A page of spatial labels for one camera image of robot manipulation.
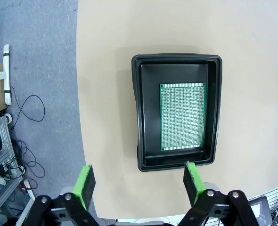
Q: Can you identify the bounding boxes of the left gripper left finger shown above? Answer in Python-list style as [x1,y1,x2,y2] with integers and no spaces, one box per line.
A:
[29,164,99,226]

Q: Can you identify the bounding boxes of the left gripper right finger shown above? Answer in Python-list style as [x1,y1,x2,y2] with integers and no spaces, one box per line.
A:
[179,161,260,226]

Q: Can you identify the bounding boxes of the green perforated circuit board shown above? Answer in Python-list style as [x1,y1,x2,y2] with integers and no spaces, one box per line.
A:
[159,82,207,151]

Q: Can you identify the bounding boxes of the black plastic ESD tray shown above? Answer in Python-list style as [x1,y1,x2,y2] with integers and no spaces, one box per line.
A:
[131,53,223,172]

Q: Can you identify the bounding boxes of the grey framed tablet screen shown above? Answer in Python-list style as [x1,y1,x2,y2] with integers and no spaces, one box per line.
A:
[247,196,274,226]

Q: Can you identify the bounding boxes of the tangled black floor cables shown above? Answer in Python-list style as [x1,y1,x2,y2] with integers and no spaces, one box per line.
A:
[9,138,46,189]

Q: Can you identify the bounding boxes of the aluminium profile frame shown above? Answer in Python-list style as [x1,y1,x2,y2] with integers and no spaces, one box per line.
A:
[0,115,36,226]

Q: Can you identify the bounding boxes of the thin black floor cable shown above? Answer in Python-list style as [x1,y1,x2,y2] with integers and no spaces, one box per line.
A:
[10,86,46,131]

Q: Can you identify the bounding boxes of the white taped pipe frame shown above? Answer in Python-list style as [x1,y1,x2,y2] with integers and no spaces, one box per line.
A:
[0,44,13,106]

